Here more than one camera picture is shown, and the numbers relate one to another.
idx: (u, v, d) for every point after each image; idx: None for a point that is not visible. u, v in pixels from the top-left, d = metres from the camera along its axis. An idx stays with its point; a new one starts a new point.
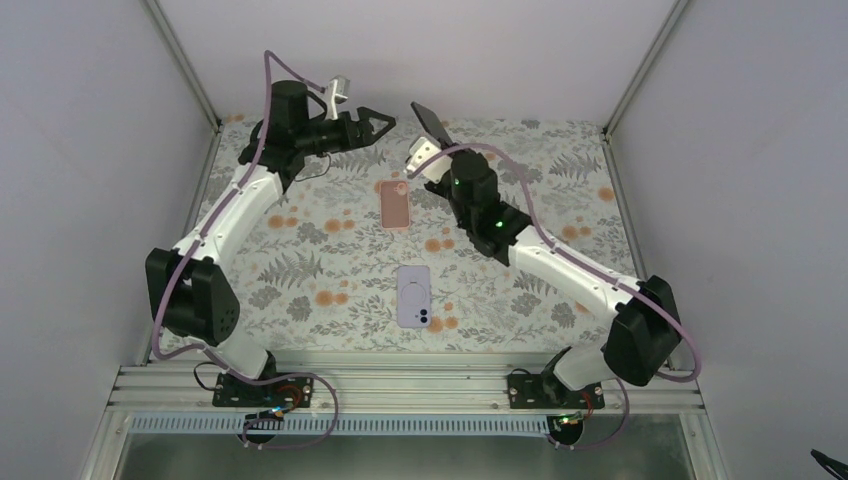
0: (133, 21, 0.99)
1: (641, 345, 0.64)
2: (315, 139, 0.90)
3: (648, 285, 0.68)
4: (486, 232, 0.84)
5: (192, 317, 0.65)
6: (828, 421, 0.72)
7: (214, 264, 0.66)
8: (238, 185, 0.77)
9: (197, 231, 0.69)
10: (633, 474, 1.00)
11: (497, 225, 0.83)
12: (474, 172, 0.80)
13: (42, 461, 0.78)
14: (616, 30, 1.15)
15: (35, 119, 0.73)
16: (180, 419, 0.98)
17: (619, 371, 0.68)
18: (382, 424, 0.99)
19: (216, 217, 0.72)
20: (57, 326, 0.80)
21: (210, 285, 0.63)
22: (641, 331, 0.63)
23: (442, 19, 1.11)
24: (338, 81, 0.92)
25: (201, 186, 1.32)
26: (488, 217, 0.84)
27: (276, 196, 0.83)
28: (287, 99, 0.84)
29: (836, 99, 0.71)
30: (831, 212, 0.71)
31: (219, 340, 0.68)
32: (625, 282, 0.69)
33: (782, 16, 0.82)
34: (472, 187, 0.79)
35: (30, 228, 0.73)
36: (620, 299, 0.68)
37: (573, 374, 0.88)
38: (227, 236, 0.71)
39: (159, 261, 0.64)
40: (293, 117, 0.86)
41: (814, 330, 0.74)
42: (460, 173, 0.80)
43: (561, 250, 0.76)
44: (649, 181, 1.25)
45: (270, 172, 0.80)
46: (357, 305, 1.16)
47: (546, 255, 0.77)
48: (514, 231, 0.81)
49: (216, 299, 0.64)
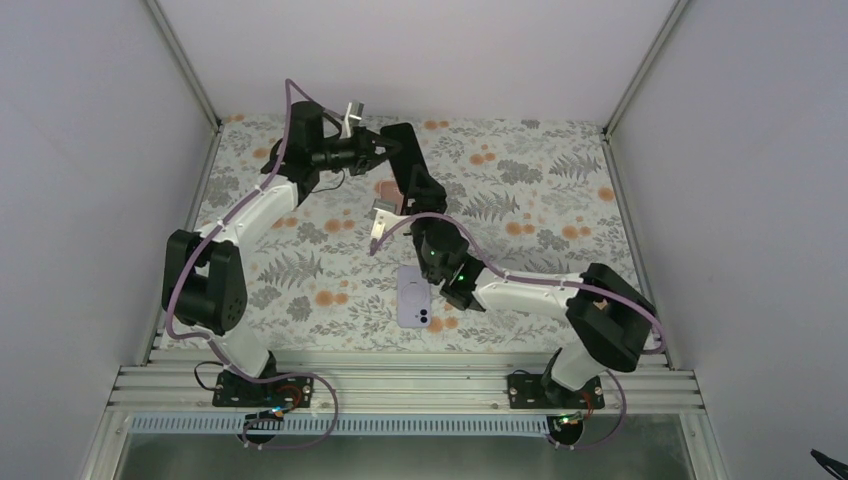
0: (132, 21, 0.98)
1: (608, 331, 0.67)
2: (330, 156, 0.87)
3: (595, 274, 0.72)
4: (455, 287, 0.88)
5: (201, 301, 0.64)
6: (829, 422, 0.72)
7: (232, 247, 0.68)
8: (260, 186, 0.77)
9: (221, 218, 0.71)
10: (634, 474, 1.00)
11: (460, 278, 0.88)
12: (448, 242, 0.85)
13: (43, 460, 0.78)
14: (617, 30, 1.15)
15: (35, 118, 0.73)
16: (181, 419, 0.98)
17: (608, 362, 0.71)
18: (383, 424, 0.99)
19: (241, 209, 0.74)
20: (58, 324, 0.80)
21: (228, 266, 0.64)
22: (599, 317, 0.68)
23: (442, 20, 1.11)
24: (353, 103, 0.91)
25: (201, 187, 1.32)
26: (453, 272, 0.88)
27: (292, 206, 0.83)
28: (305, 119, 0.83)
29: (836, 98, 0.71)
30: (831, 211, 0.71)
31: (225, 329, 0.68)
32: (569, 280, 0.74)
33: (783, 15, 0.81)
34: (448, 256, 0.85)
35: (30, 227, 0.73)
36: (569, 295, 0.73)
37: (569, 372, 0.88)
38: (246, 227, 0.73)
39: (179, 242, 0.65)
40: (311, 138, 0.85)
41: (815, 329, 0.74)
42: (433, 243, 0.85)
43: (513, 276, 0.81)
44: (649, 181, 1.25)
45: (290, 181, 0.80)
46: (357, 304, 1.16)
47: (502, 287, 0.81)
48: (471, 278, 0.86)
49: (230, 283, 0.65)
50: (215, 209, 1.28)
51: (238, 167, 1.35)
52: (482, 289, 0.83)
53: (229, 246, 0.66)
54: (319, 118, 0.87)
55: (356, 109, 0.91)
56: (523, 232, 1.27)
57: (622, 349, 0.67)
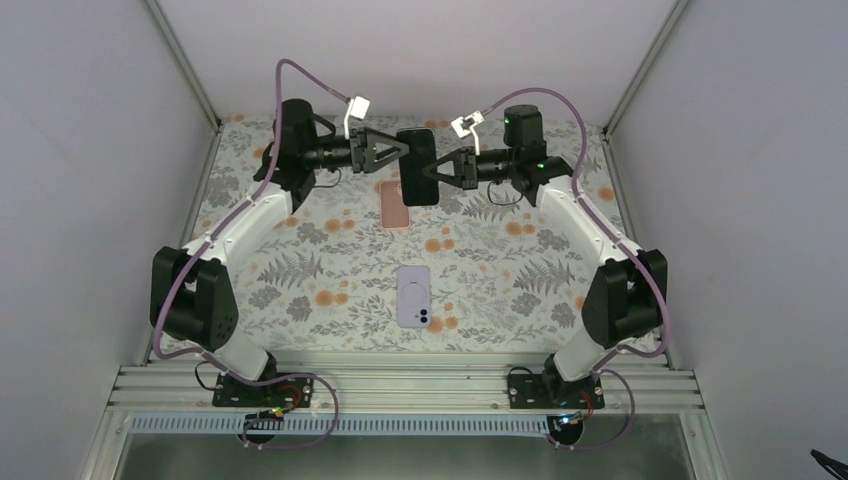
0: (133, 24, 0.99)
1: (617, 302, 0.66)
2: (323, 155, 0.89)
3: (647, 255, 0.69)
4: (524, 172, 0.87)
5: (189, 320, 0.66)
6: (827, 423, 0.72)
7: (221, 264, 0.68)
8: (252, 197, 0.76)
9: (209, 233, 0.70)
10: (634, 474, 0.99)
11: (537, 167, 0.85)
12: (525, 111, 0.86)
13: (43, 460, 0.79)
14: (616, 31, 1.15)
15: (36, 120, 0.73)
16: (180, 419, 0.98)
17: (592, 314, 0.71)
18: (383, 424, 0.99)
19: (229, 223, 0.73)
20: (58, 325, 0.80)
21: (215, 284, 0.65)
22: (617, 292, 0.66)
23: (442, 20, 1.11)
24: (358, 99, 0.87)
25: (201, 187, 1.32)
26: (531, 159, 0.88)
27: (285, 214, 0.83)
28: (292, 126, 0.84)
29: (833, 99, 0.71)
30: (829, 212, 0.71)
31: (214, 346, 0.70)
32: (626, 243, 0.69)
33: (781, 16, 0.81)
34: (518, 124, 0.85)
35: (30, 230, 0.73)
36: (613, 256, 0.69)
37: (573, 360, 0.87)
38: (236, 242, 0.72)
39: (166, 260, 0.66)
40: (300, 141, 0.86)
41: (814, 330, 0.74)
42: (511, 111, 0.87)
43: (584, 201, 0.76)
44: (649, 182, 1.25)
45: (284, 189, 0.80)
46: (357, 304, 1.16)
47: (568, 203, 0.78)
48: (551, 176, 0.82)
49: (218, 302, 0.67)
50: (215, 209, 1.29)
51: (238, 167, 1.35)
52: (556, 194, 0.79)
53: (215, 263, 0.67)
54: (308, 121, 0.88)
55: (360, 109, 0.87)
56: (522, 232, 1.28)
57: (611, 329, 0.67)
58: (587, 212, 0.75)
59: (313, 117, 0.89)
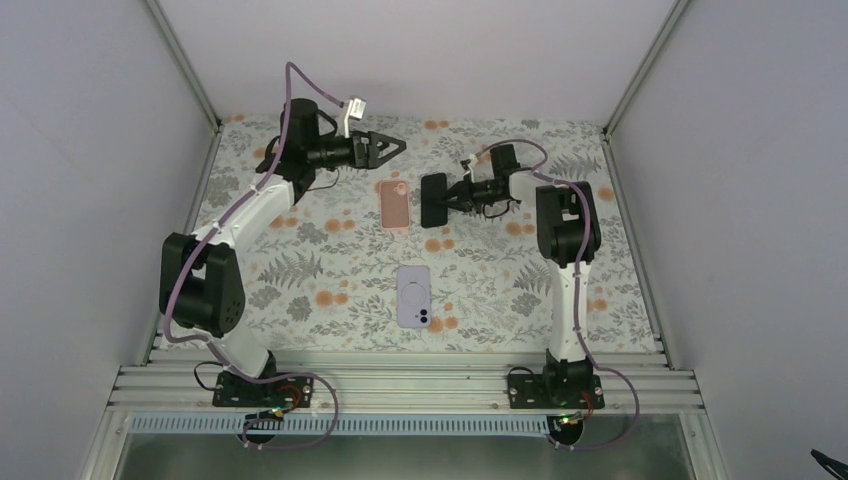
0: (133, 25, 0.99)
1: (553, 213, 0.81)
2: (326, 154, 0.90)
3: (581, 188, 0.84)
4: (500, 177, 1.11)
5: (199, 304, 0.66)
6: (827, 422, 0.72)
7: (230, 249, 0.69)
8: (257, 185, 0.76)
9: (216, 219, 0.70)
10: (634, 474, 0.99)
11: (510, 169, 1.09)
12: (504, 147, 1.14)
13: (43, 459, 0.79)
14: (616, 31, 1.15)
15: (35, 120, 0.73)
16: (180, 419, 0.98)
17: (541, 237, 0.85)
18: (383, 424, 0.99)
19: (237, 209, 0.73)
20: (58, 326, 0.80)
21: (225, 267, 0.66)
22: (553, 205, 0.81)
23: (442, 19, 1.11)
24: (358, 101, 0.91)
25: (201, 186, 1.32)
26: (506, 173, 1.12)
27: (288, 205, 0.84)
28: (300, 118, 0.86)
29: (835, 99, 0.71)
30: (830, 212, 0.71)
31: (223, 332, 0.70)
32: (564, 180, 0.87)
33: (782, 16, 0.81)
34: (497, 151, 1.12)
35: (29, 231, 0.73)
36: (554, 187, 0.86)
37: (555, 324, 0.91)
38: (242, 228, 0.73)
39: (176, 245, 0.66)
40: (304, 135, 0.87)
41: (815, 330, 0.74)
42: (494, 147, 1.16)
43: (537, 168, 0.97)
44: (649, 182, 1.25)
45: (286, 181, 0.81)
46: (357, 304, 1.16)
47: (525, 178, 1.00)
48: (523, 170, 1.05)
49: (227, 285, 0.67)
50: (215, 209, 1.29)
51: (238, 167, 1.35)
52: (519, 173, 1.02)
53: (225, 248, 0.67)
54: (313, 116, 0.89)
55: (359, 110, 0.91)
56: (522, 232, 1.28)
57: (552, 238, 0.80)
58: (534, 177, 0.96)
59: (317, 112, 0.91)
